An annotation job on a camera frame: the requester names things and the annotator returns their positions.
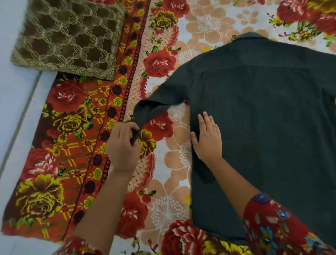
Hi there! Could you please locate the person's right hand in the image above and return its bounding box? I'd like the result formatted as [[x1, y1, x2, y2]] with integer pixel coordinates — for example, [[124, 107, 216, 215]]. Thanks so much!
[[191, 111, 223, 164]]

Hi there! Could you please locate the person's left hand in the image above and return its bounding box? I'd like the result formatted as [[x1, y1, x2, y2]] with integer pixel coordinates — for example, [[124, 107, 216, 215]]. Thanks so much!
[[106, 121, 142, 174]]

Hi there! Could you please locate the dark green shirt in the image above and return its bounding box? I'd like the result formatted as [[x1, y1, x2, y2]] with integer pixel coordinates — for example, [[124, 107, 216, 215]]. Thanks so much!
[[130, 32, 336, 249]]

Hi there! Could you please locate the person's right forearm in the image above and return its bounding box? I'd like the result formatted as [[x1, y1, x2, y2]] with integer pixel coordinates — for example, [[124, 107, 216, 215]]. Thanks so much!
[[204, 157, 261, 220]]

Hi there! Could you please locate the person's left forearm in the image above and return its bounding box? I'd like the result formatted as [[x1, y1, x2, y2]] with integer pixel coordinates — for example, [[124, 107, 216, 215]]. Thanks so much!
[[69, 169, 133, 249]]

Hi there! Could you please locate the red floral bed sheet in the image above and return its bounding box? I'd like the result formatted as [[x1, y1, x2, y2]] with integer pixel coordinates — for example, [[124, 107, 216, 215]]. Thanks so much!
[[1, 0, 336, 255]]

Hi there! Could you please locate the brown patterned cushion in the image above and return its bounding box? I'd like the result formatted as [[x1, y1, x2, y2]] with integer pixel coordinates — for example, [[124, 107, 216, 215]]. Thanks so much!
[[11, 0, 127, 81]]

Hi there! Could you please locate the red floral sleeve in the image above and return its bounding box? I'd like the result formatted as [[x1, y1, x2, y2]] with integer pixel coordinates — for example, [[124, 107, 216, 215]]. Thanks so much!
[[243, 193, 336, 255], [53, 236, 104, 255]]

